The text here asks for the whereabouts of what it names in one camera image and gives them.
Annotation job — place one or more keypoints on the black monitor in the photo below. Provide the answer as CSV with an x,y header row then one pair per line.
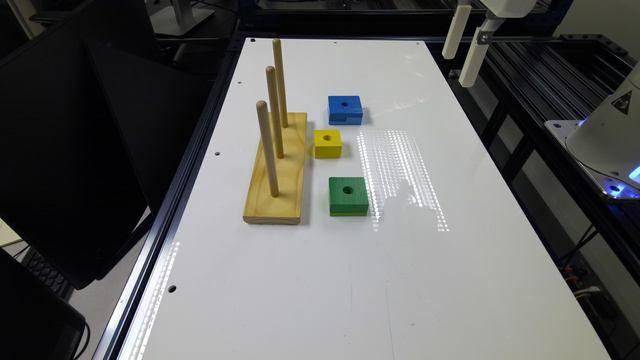
x,y
93,128

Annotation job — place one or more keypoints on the green wooden block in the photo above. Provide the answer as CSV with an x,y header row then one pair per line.
x,y
348,196

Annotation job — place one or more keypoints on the wooden peg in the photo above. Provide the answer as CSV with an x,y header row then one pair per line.
x,y
267,146
280,81
275,113

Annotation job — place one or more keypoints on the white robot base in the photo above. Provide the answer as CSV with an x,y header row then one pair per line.
x,y
605,144

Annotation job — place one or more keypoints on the black laptop corner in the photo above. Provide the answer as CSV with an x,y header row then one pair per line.
x,y
35,323

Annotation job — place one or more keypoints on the black keyboard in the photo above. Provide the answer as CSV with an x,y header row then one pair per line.
x,y
47,274

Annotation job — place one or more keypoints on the middle wooden peg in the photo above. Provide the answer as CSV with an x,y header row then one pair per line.
x,y
275,113

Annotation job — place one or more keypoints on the wooden peg base board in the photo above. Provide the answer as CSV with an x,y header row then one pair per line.
x,y
261,207

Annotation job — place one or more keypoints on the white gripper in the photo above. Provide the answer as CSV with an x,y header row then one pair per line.
x,y
483,34

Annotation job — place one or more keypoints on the blue wooden block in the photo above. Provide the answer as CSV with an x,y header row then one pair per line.
x,y
345,110

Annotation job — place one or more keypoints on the front wooden peg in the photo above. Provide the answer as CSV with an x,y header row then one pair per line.
x,y
267,146

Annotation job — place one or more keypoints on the silver monitor stand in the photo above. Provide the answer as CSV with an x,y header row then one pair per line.
x,y
178,18

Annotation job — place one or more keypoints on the rear wooden peg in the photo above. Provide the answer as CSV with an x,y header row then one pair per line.
x,y
280,81

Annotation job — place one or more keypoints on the yellow wooden block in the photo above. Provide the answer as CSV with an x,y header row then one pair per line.
x,y
327,144

